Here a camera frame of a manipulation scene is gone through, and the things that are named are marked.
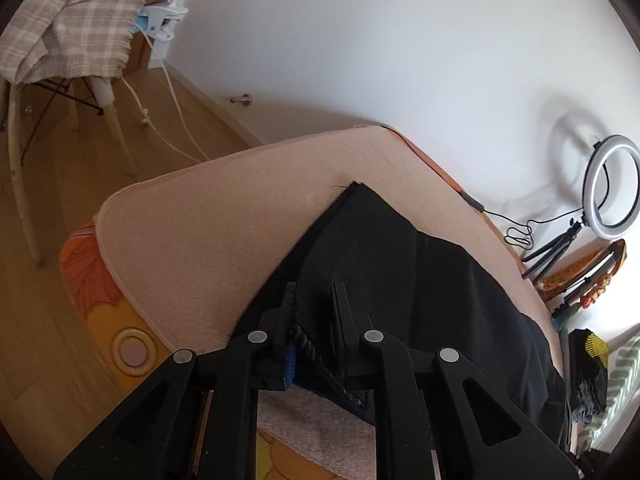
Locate black pants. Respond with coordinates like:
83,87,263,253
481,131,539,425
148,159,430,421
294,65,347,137
227,180,568,431

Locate beige plaid blanket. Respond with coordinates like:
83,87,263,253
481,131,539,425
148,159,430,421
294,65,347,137
0,0,156,86

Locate black ring light cable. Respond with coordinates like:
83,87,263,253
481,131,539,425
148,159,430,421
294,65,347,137
457,147,608,248

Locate green striped pillow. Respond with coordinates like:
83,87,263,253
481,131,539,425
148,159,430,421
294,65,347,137
585,325,640,456

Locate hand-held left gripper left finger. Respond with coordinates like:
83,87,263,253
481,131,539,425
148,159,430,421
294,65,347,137
52,282,301,480

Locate black mini tripod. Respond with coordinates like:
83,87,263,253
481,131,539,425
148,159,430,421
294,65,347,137
520,217,586,281

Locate black garment with yellow print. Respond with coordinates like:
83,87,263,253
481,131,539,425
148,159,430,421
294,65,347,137
567,329,608,396

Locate white clip holder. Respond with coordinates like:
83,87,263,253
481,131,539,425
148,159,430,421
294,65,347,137
134,0,198,43

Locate folded silver tripod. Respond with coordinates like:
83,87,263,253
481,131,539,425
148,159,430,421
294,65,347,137
550,247,626,331

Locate brown wooden panel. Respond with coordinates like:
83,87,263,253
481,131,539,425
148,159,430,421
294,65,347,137
120,0,196,78

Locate white cable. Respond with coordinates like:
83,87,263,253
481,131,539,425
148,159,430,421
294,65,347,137
120,72,201,161
142,25,206,163

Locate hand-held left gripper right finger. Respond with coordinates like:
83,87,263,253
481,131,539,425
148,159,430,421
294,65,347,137
330,281,583,480

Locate grey patterned folded pants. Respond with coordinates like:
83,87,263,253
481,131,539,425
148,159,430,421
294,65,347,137
570,380,606,423

